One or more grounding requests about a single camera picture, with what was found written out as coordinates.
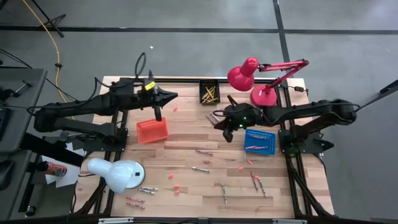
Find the grey clamp knob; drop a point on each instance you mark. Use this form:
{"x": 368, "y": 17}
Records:
{"x": 63, "y": 136}

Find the orange spray can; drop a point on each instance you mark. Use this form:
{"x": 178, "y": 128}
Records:
{"x": 54, "y": 169}

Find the red desk lamp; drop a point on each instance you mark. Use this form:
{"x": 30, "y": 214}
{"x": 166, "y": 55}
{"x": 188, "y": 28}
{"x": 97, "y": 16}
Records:
{"x": 241, "y": 77}

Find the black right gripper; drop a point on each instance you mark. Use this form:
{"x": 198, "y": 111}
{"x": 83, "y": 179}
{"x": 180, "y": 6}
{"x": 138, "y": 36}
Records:
{"x": 228, "y": 137}

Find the yellow tape tag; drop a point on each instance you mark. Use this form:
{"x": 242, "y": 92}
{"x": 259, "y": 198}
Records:
{"x": 150, "y": 85}

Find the orange plastic basket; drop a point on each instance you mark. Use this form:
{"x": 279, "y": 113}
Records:
{"x": 152, "y": 132}

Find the silver metal bracket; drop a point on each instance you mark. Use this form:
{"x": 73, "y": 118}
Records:
{"x": 115, "y": 220}
{"x": 289, "y": 221}

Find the white desk lamp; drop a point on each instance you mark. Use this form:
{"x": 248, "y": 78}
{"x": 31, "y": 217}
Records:
{"x": 121, "y": 174}

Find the black computer mouse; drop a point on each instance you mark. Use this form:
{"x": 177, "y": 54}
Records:
{"x": 5, "y": 174}

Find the black plastic basket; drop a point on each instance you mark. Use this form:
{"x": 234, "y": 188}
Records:
{"x": 202, "y": 83}

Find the silver metal screw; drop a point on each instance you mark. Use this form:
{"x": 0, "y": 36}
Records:
{"x": 146, "y": 191}

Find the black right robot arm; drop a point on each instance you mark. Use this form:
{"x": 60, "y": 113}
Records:
{"x": 311, "y": 110}

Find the blue plastic basket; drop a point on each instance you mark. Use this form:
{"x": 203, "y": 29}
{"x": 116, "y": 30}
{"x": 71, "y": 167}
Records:
{"x": 270, "y": 141}

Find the grey side table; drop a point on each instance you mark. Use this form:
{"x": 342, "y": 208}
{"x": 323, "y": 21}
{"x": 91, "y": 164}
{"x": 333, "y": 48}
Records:
{"x": 18, "y": 133}
{"x": 12, "y": 205}

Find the black support pole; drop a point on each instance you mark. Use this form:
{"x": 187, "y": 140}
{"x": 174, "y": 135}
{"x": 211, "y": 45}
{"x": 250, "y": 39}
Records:
{"x": 387, "y": 90}

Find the black round knob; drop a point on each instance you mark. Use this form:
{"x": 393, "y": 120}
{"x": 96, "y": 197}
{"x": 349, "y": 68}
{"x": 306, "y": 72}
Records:
{"x": 30, "y": 211}

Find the black diagonal beam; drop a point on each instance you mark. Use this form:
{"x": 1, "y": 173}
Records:
{"x": 49, "y": 149}

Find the black C-clamp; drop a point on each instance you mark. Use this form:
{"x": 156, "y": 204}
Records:
{"x": 150, "y": 74}

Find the black tripod stand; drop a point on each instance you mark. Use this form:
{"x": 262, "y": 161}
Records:
{"x": 53, "y": 24}

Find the dark flat device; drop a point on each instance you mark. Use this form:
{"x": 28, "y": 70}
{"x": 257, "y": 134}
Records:
{"x": 2, "y": 123}

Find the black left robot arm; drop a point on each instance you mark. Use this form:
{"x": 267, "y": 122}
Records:
{"x": 77, "y": 107}

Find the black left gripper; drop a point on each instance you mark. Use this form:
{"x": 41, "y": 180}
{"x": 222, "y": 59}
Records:
{"x": 158, "y": 113}

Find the white paper sheets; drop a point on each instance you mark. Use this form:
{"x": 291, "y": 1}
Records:
{"x": 66, "y": 179}

